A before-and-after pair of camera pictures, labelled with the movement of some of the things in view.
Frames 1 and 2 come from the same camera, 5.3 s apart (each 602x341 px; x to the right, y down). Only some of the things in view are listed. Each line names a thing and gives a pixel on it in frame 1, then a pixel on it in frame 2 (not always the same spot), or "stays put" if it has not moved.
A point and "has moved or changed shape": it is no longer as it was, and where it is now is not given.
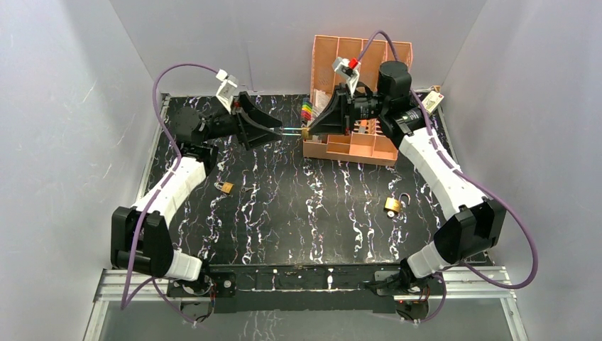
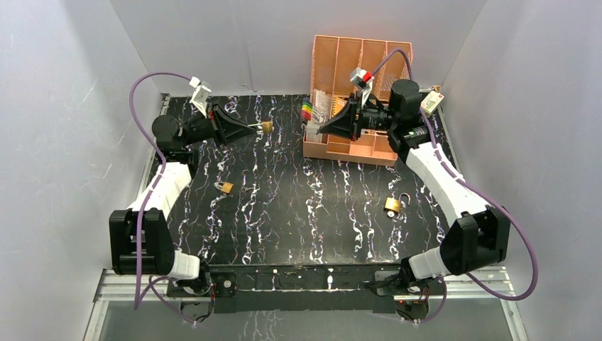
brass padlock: [393, 204] stays put
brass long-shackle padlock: [305, 132] has moved or changed shape
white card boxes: [320, 101] stays put
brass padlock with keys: [223, 187] stays put
